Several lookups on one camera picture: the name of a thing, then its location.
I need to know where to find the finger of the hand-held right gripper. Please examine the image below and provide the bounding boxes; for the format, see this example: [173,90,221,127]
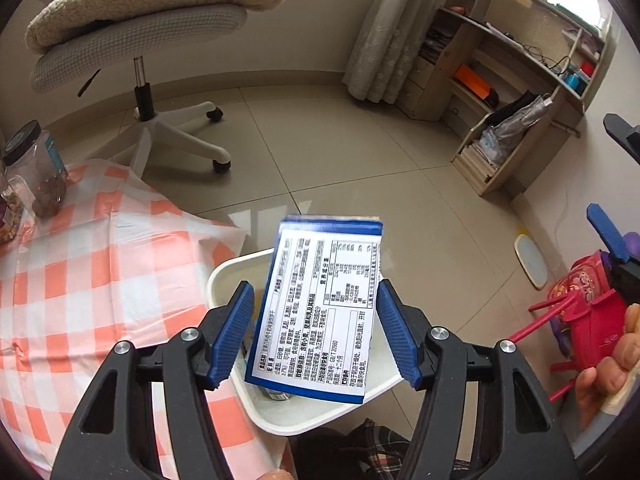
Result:
[586,203,640,306]
[602,113,640,166]

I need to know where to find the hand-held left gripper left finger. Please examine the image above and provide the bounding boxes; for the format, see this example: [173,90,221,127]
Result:
[50,280,256,480]

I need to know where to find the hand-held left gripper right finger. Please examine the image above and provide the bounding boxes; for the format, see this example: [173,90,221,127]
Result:
[375,277,581,480]

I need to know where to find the blue cardboard box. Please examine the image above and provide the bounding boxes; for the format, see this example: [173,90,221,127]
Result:
[244,215,385,406]

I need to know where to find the white trash bin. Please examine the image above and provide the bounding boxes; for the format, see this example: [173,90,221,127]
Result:
[206,250,406,437]

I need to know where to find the person's right hand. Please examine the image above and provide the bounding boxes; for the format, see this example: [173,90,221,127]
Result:
[575,302,640,431]

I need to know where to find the red school bag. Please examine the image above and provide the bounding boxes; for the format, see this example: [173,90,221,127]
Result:
[529,255,640,403]

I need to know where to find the white oval floor object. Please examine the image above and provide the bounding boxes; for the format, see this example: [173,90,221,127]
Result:
[514,234,550,291]

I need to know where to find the wooden desk shelf unit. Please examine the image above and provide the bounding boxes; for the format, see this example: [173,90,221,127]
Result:
[397,0,613,197]

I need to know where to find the person's plaid trousers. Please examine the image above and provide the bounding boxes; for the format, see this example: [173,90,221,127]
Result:
[292,417,426,480]

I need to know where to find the orange white checked tablecloth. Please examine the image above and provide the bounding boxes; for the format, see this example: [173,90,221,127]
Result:
[0,160,296,480]

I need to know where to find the orange flat box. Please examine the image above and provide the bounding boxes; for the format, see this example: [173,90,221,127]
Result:
[454,63,493,101]

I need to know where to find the clear jar black lid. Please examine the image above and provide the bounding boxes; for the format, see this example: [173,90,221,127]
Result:
[2,120,70,220]

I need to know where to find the purple label nut jar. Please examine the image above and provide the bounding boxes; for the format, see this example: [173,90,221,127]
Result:
[0,175,25,246]

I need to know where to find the beige lace curtain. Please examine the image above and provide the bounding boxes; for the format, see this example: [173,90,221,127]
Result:
[341,0,463,106]

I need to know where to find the white office chair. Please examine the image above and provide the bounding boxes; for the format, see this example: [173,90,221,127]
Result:
[27,0,251,188]

